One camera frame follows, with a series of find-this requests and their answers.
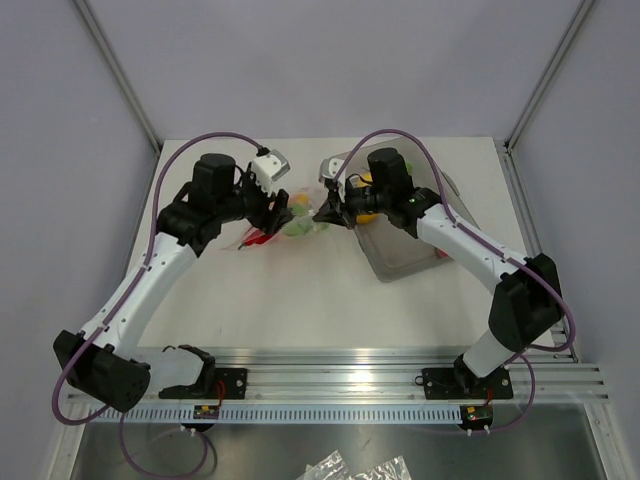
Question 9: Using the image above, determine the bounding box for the crumpled clear plastic bag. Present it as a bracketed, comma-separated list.
[300, 450, 350, 480]

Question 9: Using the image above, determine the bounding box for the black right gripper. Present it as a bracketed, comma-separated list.
[315, 179, 391, 230]

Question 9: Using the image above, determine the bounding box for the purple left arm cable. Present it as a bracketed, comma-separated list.
[53, 132, 261, 476]

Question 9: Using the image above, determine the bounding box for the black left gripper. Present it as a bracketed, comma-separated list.
[216, 168, 293, 235]

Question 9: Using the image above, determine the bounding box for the red chili pepper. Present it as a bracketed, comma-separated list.
[237, 231, 275, 250]

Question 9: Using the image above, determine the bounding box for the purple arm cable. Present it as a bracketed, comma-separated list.
[53, 132, 261, 476]
[332, 128, 577, 434]

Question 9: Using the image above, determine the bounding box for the orange tangerine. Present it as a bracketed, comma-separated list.
[356, 213, 378, 225]

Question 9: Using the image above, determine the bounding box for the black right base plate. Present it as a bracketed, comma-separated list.
[415, 367, 514, 400]

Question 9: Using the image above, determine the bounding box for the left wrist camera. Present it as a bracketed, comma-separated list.
[249, 150, 291, 195]

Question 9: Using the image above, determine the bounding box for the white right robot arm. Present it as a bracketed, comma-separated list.
[314, 147, 563, 396]

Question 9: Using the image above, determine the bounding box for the aluminium mounting rail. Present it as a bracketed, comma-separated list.
[67, 344, 611, 405]

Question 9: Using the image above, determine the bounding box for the white slotted cable duct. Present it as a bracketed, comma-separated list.
[88, 404, 464, 425]

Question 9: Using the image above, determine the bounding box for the right aluminium frame post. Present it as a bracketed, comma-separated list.
[503, 0, 599, 154]

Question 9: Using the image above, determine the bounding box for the clear plastic food bin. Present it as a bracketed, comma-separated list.
[346, 137, 477, 282]

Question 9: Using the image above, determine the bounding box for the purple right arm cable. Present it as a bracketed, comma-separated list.
[332, 128, 577, 434]

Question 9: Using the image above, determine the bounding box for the green toy watermelon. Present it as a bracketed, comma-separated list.
[281, 202, 313, 237]

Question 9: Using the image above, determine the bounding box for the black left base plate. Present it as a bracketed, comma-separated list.
[158, 367, 248, 400]

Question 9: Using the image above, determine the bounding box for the left aluminium frame post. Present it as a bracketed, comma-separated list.
[70, 0, 163, 157]

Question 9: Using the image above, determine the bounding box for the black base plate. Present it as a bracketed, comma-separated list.
[158, 367, 248, 400]
[415, 367, 514, 400]

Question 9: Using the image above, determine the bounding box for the green celery bunch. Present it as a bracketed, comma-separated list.
[311, 211, 329, 233]

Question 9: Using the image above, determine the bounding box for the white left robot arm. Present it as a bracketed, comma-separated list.
[53, 151, 293, 413]

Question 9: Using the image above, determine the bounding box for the aluminium frame post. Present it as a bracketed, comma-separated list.
[503, 0, 599, 154]
[70, 0, 163, 157]

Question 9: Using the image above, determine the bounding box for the clear zip top bag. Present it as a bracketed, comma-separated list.
[223, 187, 329, 252]

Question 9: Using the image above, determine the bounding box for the small circuit board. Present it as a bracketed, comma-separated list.
[193, 405, 220, 420]
[462, 405, 493, 423]

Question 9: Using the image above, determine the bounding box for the left small circuit board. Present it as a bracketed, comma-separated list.
[193, 405, 220, 420]

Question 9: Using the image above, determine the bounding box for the right small circuit board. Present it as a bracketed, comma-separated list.
[462, 405, 493, 423]

